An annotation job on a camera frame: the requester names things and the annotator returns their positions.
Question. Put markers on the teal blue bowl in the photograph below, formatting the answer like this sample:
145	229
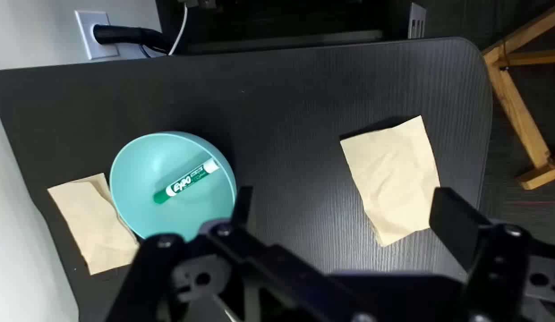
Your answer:
149	163

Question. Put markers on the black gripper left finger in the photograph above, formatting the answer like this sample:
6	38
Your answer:
169	274

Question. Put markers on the tan napkin beside bowl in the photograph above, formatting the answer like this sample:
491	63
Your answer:
102	238

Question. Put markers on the green dry erase marker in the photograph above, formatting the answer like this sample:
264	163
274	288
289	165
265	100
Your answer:
188	179

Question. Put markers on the white wall power outlet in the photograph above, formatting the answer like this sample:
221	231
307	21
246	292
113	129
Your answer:
88	21

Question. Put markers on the tan napkin on right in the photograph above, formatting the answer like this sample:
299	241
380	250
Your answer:
396	174

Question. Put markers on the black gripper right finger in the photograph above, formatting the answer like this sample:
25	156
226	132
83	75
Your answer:
505	263

